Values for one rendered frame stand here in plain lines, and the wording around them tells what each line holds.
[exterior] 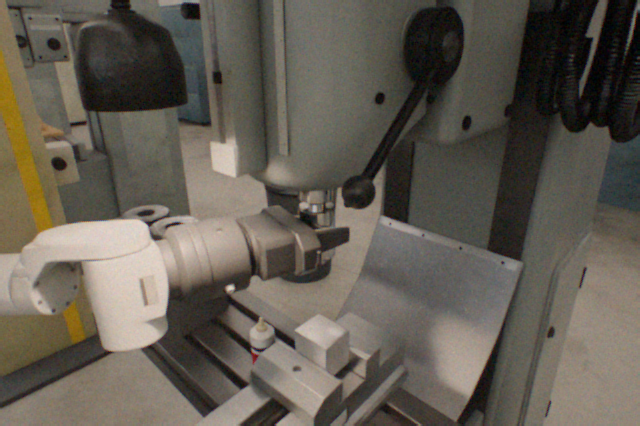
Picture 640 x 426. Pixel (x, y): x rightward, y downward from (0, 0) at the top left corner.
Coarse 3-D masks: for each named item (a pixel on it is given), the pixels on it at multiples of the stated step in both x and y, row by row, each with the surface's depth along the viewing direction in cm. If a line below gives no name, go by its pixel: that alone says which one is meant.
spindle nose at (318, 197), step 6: (300, 192) 49; (306, 192) 48; (312, 192) 48; (318, 192) 48; (324, 192) 48; (330, 192) 49; (300, 198) 49; (306, 198) 49; (312, 198) 48; (318, 198) 48; (324, 198) 49; (330, 198) 49
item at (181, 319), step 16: (144, 208) 86; (160, 208) 86; (160, 224) 78; (176, 224) 79; (160, 240) 74; (176, 304) 75; (208, 304) 81; (224, 304) 85; (176, 320) 77; (192, 320) 79; (208, 320) 83
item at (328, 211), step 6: (300, 204) 52; (306, 204) 52; (330, 204) 52; (300, 210) 50; (306, 210) 50; (312, 210) 50; (318, 210) 50; (324, 210) 50; (330, 210) 50; (300, 216) 51; (306, 216) 50; (312, 216) 49; (318, 216) 49; (324, 216) 50; (330, 216) 50
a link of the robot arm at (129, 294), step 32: (192, 224) 44; (128, 256) 38; (160, 256) 41; (192, 256) 41; (96, 288) 38; (128, 288) 38; (160, 288) 40; (192, 288) 41; (96, 320) 40; (128, 320) 39; (160, 320) 42
